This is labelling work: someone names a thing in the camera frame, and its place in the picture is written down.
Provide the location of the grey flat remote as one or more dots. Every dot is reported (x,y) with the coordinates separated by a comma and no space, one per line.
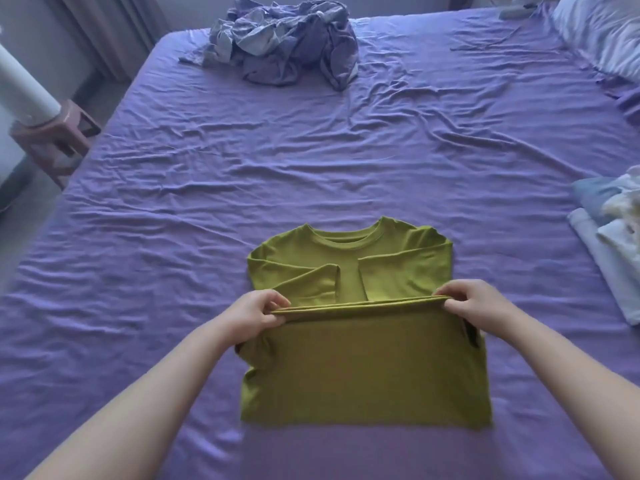
(517,12)

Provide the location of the pale yellow garment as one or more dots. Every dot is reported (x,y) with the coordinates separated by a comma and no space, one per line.
(625,204)

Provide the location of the person's left hand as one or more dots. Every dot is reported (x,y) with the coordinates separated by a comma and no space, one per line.
(250,314)

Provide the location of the green garment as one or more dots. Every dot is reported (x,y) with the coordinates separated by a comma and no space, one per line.
(365,369)

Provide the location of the crumpled purple grey quilt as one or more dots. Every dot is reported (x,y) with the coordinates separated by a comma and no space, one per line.
(285,44)

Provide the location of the white jeans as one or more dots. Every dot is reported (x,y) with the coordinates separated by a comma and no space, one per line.
(600,259)

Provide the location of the purple sheet bed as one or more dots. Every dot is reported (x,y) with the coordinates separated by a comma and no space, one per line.
(200,169)

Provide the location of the pink fan white base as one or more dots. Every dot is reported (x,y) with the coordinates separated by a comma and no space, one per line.
(25,89)

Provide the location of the person's right forearm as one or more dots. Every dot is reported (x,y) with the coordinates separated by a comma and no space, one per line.
(575,384)

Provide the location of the brown plastic stool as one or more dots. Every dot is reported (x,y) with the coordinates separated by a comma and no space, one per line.
(55,139)

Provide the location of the person's left forearm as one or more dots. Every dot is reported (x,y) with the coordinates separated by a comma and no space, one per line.
(130,404)

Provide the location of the person's right hand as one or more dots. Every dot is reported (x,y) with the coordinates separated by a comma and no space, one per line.
(480,304)

